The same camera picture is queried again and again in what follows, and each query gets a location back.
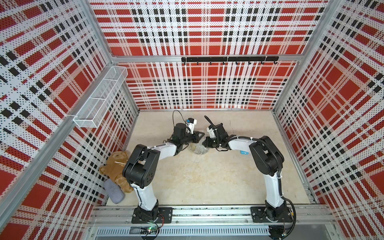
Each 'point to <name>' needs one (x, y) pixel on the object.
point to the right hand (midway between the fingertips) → (204, 143)
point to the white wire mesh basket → (92, 113)
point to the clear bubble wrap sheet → (198, 148)
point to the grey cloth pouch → (116, 194)
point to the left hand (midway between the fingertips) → (206, 133)
